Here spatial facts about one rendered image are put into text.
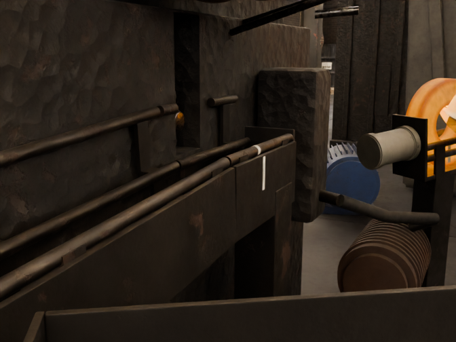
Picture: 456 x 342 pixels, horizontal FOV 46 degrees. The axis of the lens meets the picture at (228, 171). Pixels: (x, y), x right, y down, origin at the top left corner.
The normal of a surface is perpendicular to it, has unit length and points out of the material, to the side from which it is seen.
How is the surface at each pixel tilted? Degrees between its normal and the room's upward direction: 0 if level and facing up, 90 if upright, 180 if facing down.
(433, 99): 90
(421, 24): 90
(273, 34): 90
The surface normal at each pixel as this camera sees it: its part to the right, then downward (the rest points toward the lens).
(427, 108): 0.47, 0.19
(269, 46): 0.90, 0.10
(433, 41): -0.65, 0.16
